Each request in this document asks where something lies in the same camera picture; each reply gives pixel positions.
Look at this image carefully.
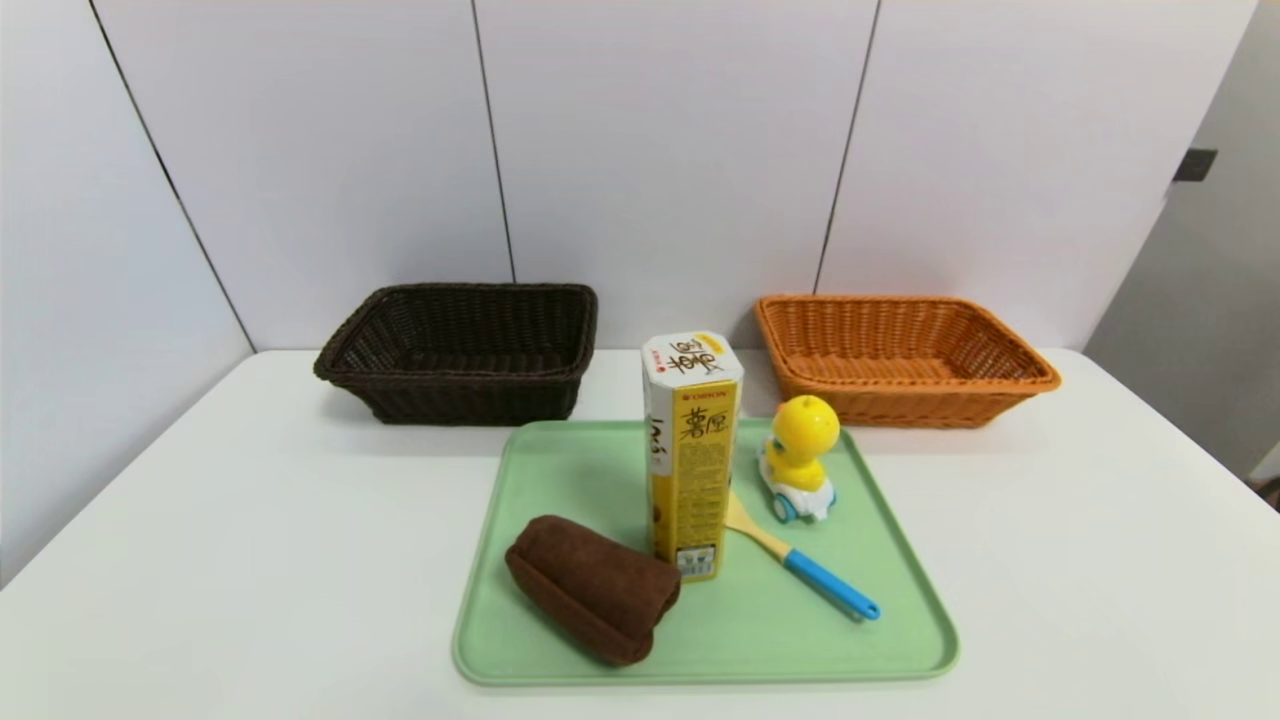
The wooden spoon with blue handle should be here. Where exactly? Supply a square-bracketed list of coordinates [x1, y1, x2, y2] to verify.
[725, 488, 882, 623]

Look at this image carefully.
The dark brown wicker basket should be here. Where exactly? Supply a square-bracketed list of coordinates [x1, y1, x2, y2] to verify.
[313, 282, 599, 426]

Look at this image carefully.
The orange wicker basket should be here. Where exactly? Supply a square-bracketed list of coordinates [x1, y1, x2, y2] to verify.
[754, 294, 1062, 429]

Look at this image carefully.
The light green plastic tray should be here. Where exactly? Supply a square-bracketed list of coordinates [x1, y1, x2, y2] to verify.
[452, 418, 961, 688]

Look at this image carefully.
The yellow potato chips box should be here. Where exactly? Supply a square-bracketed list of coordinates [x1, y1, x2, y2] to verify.
[641, 331, 746, 584]

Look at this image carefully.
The brown towel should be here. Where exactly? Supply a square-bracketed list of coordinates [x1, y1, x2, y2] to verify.
[504, 515, 682, 667]

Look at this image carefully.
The yellow duck toy car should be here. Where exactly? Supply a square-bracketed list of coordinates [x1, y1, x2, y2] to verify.
[758, 394, 843, 524]

